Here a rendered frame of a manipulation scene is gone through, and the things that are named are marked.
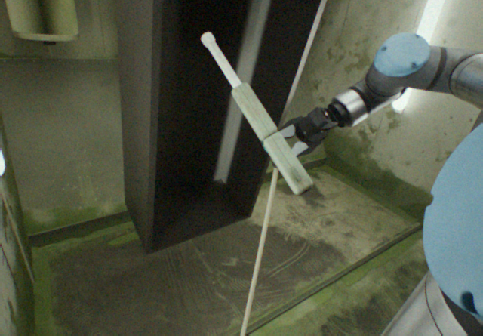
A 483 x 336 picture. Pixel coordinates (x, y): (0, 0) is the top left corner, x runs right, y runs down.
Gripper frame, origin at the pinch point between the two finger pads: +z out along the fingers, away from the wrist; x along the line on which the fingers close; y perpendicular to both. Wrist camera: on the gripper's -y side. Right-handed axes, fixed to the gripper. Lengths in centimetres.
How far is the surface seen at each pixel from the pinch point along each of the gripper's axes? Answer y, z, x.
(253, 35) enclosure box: 49, -27, 60
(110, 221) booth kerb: 124, 108, 40
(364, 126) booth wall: 201, -109, 11
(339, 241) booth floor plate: 158, -24, -56
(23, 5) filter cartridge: 47, 62, 142
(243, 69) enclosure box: 59, -16, 54
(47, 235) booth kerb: 101, 136, 48
